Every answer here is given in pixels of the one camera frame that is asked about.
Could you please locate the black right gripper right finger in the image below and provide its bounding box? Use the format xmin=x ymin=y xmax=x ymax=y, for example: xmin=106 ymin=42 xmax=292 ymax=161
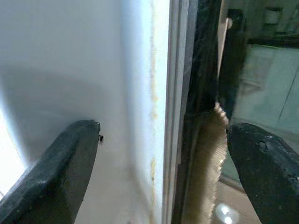
xmin=228 ymin=122 xmax=299 ymax=224

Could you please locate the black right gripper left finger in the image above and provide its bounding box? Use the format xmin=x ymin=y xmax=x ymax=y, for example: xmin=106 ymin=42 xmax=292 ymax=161
xmin=0 ymin=119 xmax=101 ymax=224

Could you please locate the beige ribbed cloth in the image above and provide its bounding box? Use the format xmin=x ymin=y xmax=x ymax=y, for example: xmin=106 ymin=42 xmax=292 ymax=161
xmin=184 ymin=102 xmax=230 ymax=224

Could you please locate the green glass sliding door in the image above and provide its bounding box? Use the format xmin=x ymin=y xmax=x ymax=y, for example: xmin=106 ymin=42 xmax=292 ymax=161
xmin=219 ymin=0 xmax=299 ymax=189

